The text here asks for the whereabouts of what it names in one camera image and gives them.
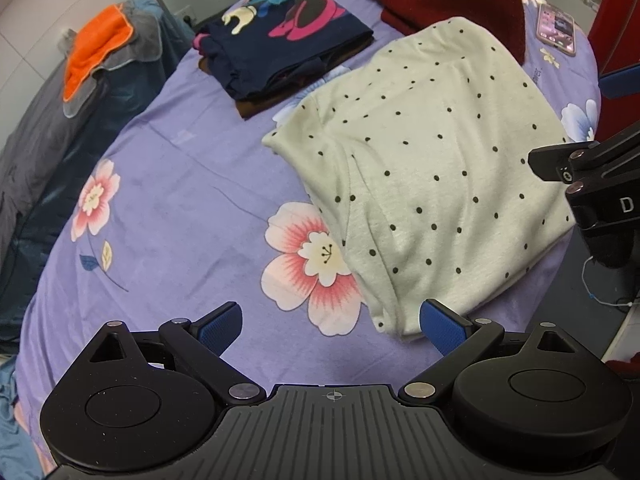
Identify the purple floral bed sheet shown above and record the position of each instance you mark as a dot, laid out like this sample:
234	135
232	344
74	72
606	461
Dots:
200	185

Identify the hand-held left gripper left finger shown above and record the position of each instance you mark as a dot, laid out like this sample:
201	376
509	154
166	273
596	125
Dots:
220	327

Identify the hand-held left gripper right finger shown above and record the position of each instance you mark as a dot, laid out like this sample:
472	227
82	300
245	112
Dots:
442	330

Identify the navy printed garment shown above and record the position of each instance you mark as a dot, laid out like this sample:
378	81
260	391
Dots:
280	35

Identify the grey blue clothes pile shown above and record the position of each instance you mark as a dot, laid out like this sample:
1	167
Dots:
60	170

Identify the red fabric object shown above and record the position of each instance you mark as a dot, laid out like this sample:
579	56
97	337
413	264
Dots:
617	25

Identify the white polka dot shirt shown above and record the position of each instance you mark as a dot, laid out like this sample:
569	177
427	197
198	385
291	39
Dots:
425	160

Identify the grey cloth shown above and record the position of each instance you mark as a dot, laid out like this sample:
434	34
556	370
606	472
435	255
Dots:
142	42

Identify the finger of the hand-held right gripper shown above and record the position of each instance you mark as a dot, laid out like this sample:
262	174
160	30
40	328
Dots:
622	81
550	162

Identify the blue bed sheet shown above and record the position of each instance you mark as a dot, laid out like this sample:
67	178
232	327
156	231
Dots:
15	410

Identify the brown folded cloth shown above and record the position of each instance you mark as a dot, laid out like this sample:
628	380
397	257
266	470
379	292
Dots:
255	107

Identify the smartphone with pink case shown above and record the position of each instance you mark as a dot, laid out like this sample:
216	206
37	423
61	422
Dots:
556	27

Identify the orange cloth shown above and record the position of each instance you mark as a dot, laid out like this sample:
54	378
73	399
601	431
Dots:
95	45

